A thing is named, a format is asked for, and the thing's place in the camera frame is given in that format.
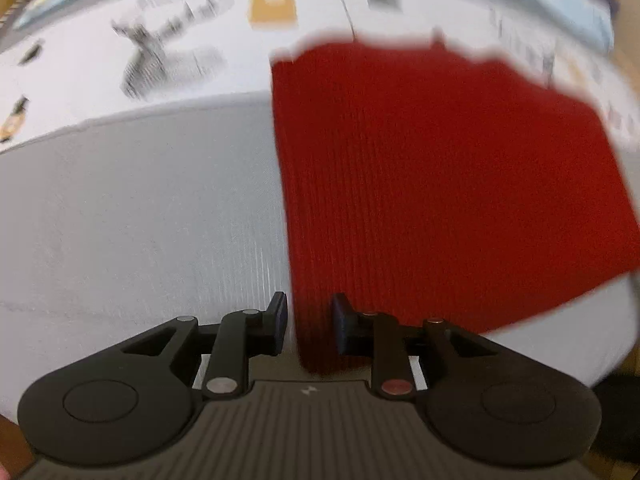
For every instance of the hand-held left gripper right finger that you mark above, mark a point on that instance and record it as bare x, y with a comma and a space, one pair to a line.
342, 324

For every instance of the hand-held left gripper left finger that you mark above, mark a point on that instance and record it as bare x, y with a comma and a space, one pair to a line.
278, 324

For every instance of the dark red knit garment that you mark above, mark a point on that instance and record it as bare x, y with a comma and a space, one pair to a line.
440, 170

